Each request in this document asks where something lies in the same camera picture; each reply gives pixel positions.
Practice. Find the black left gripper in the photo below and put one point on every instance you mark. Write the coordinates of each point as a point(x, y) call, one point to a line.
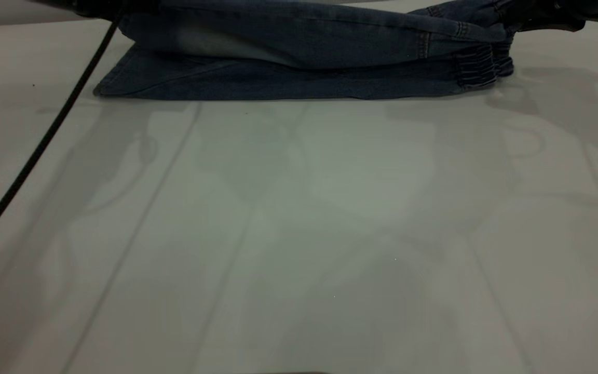
point(91, 6)

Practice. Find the blue denim shorts with basketball print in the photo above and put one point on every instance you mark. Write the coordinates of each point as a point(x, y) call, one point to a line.
point(288, 57)

